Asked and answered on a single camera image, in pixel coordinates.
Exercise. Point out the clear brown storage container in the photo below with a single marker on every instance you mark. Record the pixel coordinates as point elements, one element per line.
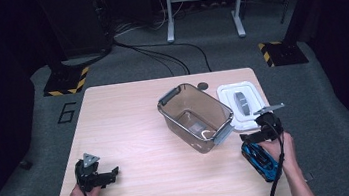
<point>195,115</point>

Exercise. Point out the dark round table grommet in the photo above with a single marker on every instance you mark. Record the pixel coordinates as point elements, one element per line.
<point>202,86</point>

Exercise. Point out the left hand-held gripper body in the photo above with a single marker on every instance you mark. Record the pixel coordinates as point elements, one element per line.
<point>88,175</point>

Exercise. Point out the blue toy car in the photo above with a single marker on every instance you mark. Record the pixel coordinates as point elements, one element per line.
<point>260,164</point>

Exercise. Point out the small black floor object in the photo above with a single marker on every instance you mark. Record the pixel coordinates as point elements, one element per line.
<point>26,165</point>

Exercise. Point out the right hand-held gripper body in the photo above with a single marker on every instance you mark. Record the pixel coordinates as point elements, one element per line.
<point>270,126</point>

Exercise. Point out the white container lid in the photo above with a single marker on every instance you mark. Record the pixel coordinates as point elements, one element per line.
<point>229,94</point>

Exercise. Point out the black cabinet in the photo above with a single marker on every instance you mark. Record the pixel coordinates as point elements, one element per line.
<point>76,22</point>

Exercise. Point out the person's right hand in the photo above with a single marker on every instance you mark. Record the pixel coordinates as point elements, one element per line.
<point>288,154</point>

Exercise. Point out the yellow-black striped stand base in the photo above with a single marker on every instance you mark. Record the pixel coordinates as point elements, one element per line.
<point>286,53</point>
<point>63,81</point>

